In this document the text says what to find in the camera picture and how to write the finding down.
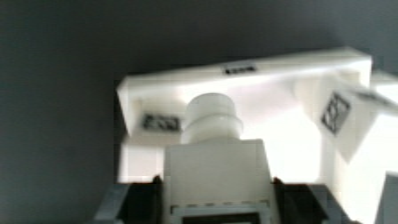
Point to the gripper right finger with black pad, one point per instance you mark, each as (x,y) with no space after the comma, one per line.
(308,205)

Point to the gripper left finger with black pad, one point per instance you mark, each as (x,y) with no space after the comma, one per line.
(132,204)

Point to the white table leg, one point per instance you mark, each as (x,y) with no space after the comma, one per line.
(218,185)
(333,103)

